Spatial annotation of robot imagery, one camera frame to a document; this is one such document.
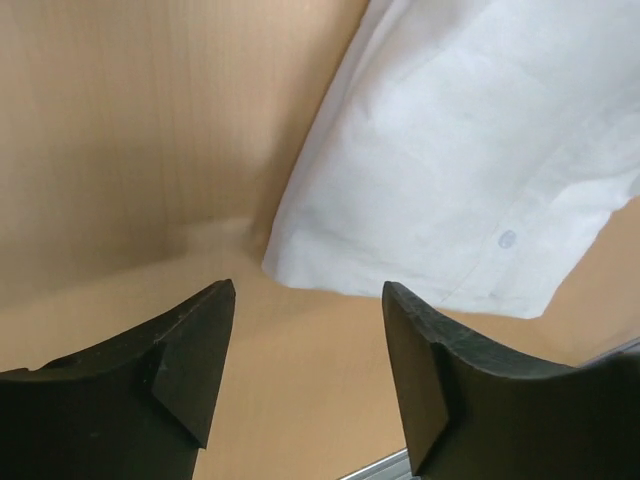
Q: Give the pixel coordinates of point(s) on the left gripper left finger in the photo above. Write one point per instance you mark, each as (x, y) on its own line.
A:
(139, 405)

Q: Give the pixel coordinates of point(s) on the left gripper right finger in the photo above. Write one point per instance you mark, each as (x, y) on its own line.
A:
(472, 408)

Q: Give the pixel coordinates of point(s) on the white long sleeve shirt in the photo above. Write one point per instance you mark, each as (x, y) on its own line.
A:
(470, 150)

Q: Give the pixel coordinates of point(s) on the aluminium mounting rail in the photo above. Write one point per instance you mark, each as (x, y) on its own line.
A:
(393, 467)

